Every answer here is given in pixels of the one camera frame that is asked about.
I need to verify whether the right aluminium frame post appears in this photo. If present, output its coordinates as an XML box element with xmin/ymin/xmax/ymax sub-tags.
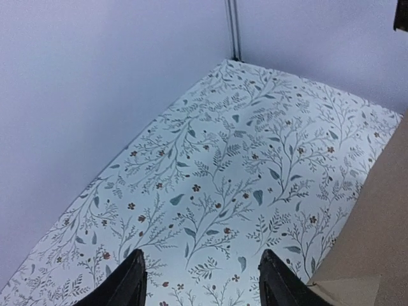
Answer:
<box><xmin>224</xmin><ymin>0</ymin><xmax>242</xmax><ymax>62</ymax></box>

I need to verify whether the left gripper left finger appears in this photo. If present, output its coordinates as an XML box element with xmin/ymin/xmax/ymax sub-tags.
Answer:
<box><xmin>74</xmin><ymin>249</ymin><xmax>147</xmax><ymax>306</ymax></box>

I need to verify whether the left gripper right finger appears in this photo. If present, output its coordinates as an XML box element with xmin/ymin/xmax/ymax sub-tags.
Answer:
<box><xmin>258</xmin><ymin>249</ymin><xmax>330</xmax><ymax>306</ymax></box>

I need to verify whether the brown cardboard box sheet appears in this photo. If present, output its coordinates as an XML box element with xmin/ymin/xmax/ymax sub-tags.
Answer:
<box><xmin>308</xmin><ymin>115</ymin><xmax>407</xmax><ymax>306</ymax></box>

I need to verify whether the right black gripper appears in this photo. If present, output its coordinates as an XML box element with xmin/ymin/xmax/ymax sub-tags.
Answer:
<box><xmin>393</xmin><ymin>0</ymin><xmax>408</xmax><ymax>32</ymax></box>

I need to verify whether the floral patterned table mat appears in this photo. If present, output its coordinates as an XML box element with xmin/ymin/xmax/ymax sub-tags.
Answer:
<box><xmin>1</xmin><ymin>61</ymin><xmax>402</xmax><ymax>305</ymax></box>

